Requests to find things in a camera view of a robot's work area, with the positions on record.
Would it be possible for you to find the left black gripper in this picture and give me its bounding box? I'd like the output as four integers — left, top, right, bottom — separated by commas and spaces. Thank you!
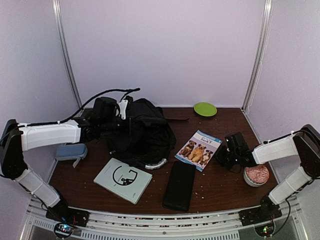
100, 116, 141, 135

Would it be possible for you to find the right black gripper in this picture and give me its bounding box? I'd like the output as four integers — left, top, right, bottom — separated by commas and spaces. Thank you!
213, 145, 239, 171

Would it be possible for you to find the dog picture book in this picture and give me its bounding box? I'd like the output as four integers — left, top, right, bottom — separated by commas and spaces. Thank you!
175, 130, 223, 172

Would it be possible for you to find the black student bag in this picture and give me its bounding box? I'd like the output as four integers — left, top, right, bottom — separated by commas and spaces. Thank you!
99, 98, 177, 170

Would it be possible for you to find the grey book with G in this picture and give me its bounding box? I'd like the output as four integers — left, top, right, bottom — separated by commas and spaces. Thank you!
93, 158, 153, 205

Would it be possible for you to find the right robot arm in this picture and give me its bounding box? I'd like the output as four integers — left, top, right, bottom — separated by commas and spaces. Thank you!
213, 124, 320, 226

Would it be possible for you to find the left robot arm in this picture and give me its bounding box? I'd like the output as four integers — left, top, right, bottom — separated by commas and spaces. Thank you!
0, 98, 128, 222

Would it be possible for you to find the red patterned white bowl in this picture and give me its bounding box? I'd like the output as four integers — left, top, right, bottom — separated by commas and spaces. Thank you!
243, 164, 270, 188

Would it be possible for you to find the light blue zipper case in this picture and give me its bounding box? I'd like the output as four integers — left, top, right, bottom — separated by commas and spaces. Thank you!
55, 143, 88, 168

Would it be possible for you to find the green plate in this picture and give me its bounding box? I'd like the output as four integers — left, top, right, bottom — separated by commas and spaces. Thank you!
193, 102, 218, 117

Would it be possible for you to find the black flat case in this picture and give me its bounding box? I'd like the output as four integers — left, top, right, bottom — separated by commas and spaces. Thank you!
162, 161, 196, 212

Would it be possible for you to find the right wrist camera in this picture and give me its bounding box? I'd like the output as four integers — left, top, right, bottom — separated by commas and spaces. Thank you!
225, 131, 250, 155

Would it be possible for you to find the front aluminium rail base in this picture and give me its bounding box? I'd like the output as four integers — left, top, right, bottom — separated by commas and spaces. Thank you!
21, 197, 311, 240

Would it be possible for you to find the left aluminium frame post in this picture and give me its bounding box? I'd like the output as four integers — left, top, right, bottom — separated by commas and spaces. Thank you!
52, 0, 82, 108

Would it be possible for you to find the aluminium frame post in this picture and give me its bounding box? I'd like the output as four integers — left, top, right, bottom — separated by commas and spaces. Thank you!
52, 0, 82, 108
242, 0, 274, 114

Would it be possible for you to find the right aluminium frame post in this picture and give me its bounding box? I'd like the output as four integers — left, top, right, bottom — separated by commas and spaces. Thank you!
242, 0, 274, 114

